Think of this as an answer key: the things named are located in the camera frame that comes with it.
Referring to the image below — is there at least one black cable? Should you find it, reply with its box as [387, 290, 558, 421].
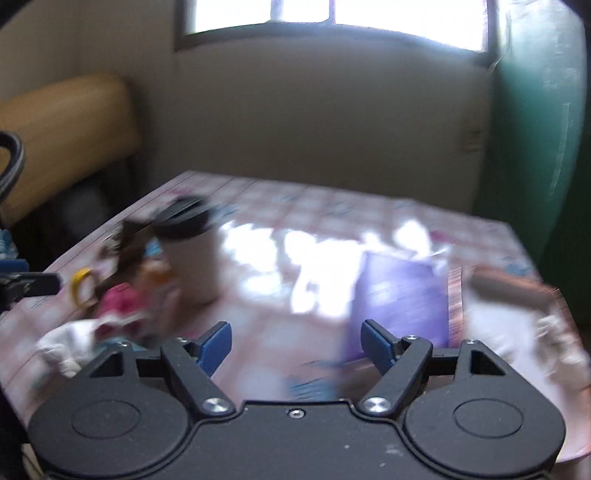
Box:
[0, 131, 25, 200]

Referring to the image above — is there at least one woven bamboo chair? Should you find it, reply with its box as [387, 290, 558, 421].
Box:
[0, 74, 141, 227]

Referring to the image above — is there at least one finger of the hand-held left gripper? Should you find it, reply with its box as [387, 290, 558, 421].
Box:
[0, 271, 64, 308]

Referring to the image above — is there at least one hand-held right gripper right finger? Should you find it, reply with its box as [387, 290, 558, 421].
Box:
[358, 319, 506, 416]

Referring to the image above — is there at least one purple packet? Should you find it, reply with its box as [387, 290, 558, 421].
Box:
[344, 251, 451, 365]

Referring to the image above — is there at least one brown cardboard sleeve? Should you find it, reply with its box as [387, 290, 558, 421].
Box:
[104, 219, 163, 282]

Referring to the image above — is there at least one brown and white object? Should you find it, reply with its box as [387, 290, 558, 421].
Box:
[462, 267, 583, 370]

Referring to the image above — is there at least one pink doll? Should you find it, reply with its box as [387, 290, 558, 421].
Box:
[95, 261, 182, 343]

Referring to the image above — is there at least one window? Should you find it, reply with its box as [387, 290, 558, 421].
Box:
[173, 0, 502, 54]

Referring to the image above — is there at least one red and white cloth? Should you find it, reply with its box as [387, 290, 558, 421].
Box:
[34, 318, 108, 378]

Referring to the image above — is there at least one green curtain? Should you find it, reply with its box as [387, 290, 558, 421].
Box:
[475, 0, 587, 287]

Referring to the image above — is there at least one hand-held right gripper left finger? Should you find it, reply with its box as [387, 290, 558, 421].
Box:
[85, 322, 234, 416]

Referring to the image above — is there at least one pink checked printed tablecloth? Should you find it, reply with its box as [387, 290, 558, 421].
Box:
[0, 170, 583, 462]

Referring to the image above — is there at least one yellow ring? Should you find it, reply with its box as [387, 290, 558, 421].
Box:
[71, 268, 100, 308]

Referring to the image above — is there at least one white cup with black lid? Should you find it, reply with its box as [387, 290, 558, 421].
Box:
[152, 196, 223, 308]

